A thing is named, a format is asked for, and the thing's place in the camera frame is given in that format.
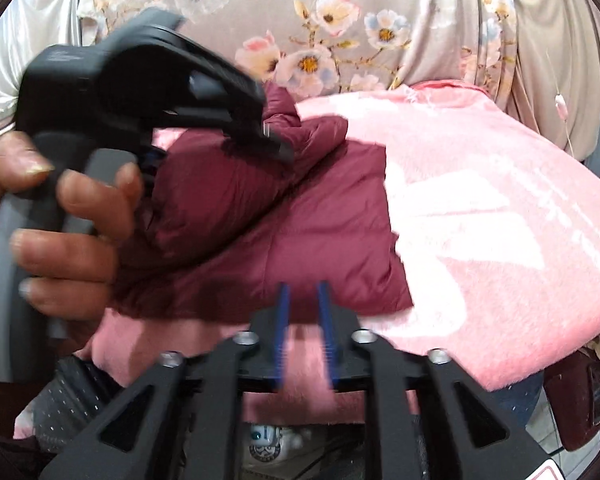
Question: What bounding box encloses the maroon quilted puffer jacket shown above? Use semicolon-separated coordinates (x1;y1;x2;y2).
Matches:
112;84;412;324

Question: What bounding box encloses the person's left hand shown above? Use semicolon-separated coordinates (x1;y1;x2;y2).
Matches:
0;132;143;322

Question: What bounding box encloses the white satin curtain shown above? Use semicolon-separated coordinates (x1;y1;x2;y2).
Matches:
0;0;81;129

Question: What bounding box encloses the dark red bag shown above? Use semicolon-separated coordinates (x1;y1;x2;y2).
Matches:
543;348;600;452

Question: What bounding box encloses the pink bow-print blanket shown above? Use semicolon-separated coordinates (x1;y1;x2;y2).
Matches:
79;81;600;425

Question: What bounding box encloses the grey floral blanket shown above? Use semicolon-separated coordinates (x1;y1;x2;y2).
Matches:
78;0;517;105

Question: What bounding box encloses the beige curtain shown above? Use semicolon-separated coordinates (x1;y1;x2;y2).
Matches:
506;0;600;162

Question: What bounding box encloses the white cable with pink switch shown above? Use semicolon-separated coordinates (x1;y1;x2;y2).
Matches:
544;49;577;158

